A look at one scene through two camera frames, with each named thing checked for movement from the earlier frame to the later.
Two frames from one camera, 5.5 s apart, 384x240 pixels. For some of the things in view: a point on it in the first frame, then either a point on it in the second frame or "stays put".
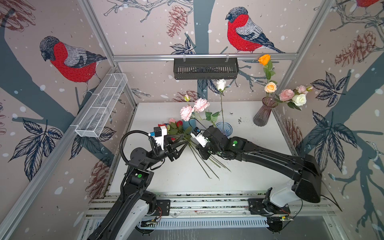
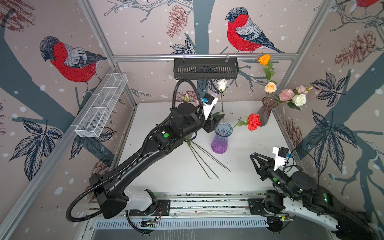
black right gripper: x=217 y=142 → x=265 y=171
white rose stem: x=221 y=84 stays put
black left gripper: x=169 y=150 → x=212 y=124
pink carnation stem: x=286 y=95 stays put
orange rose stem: x=265 y=60 stays put
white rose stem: x=299 y=100 stays put
